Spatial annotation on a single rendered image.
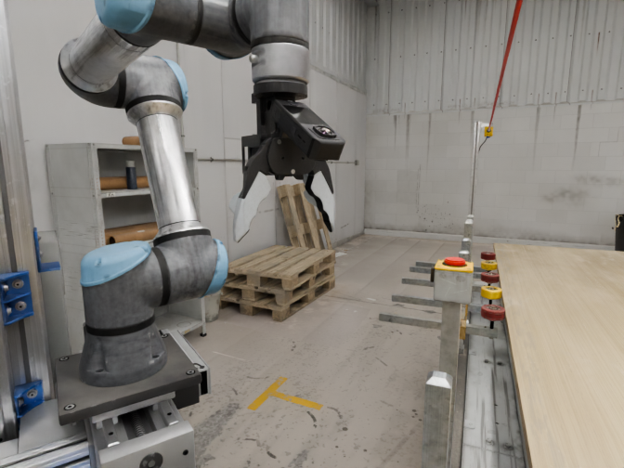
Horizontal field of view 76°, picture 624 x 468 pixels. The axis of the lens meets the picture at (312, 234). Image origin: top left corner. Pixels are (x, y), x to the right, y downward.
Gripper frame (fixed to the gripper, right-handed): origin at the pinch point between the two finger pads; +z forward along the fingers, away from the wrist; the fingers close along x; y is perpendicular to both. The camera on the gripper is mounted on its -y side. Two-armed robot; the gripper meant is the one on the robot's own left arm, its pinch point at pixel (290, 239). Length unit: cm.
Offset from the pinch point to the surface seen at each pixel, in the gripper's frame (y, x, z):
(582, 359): -4, -89, 42
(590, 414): -15, -64, 42
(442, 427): -13.4, -17.0, 27.1
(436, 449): -12.9, -16.7, 30.8
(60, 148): 247, 16, -21
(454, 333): 0.9, -38.7, 23.5
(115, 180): 259, -15, 0
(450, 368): 1.1, -38.6, 31.0
